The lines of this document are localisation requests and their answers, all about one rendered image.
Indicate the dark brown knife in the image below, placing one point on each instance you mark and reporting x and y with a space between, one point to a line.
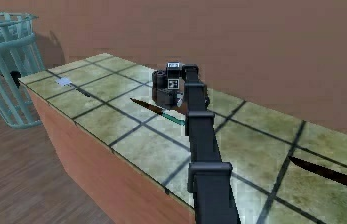
331 174

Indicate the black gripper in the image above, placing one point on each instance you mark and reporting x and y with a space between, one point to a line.
162 91

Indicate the small black object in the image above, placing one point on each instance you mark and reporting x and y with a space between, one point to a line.
15 78

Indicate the teal slatted round bin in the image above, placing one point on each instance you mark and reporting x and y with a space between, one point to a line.
6 50

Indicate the white headed black spatula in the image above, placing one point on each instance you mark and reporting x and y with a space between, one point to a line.
64 82

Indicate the tiled top wooden counter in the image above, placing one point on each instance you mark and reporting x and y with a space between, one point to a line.
137 146

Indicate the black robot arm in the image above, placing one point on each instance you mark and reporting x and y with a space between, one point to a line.
207 156

